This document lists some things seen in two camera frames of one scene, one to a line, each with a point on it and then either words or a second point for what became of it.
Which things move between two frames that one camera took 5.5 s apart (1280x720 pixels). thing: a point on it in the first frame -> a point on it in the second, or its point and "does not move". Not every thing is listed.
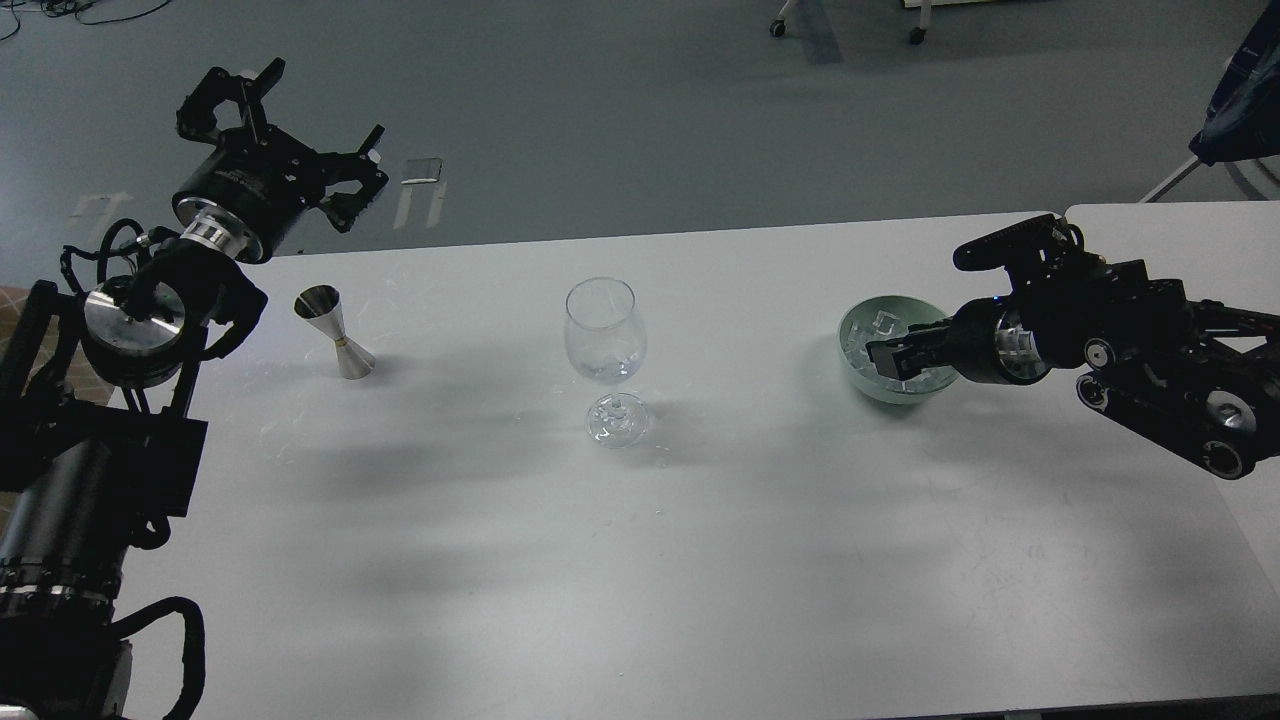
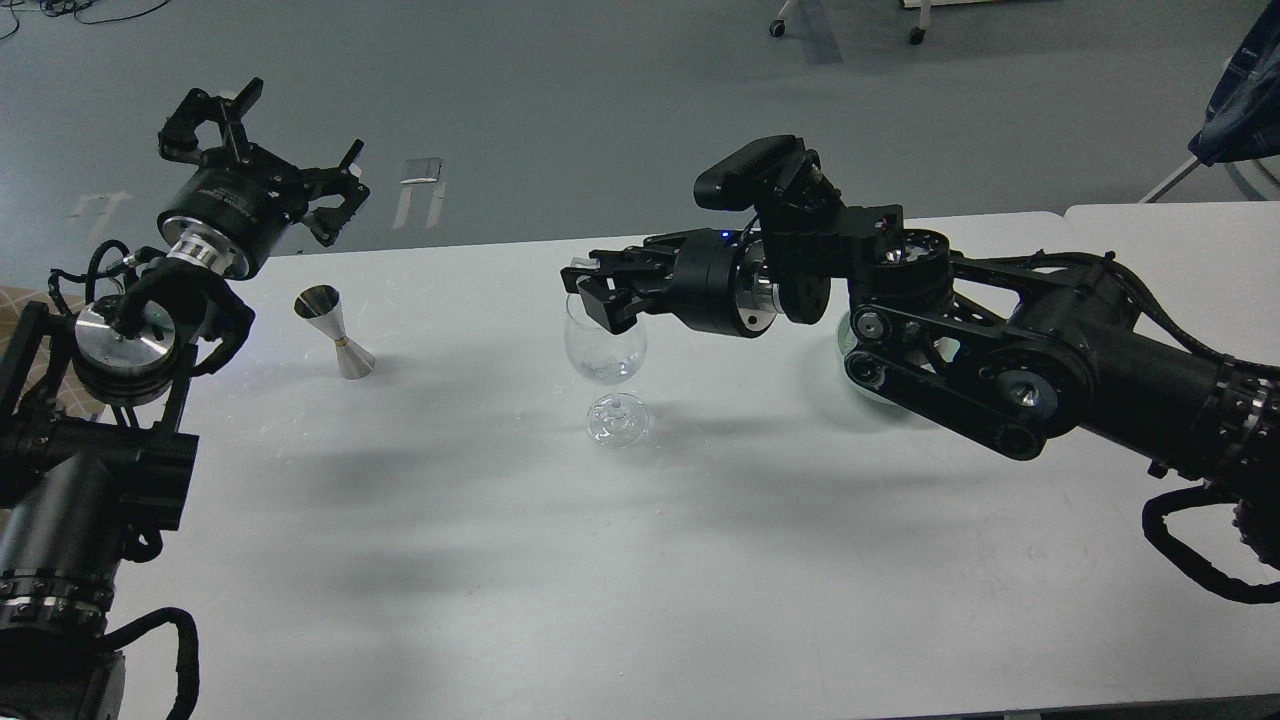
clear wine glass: x=606 y=343 does not move
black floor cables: x=67 y=8 does not move
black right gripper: x=971 y=335 -> x=718 y=280
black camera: x=1025 y=242 -> x=779 y=173
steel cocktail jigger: x=321 y=304 does not move
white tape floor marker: x=425 y=171 does not move
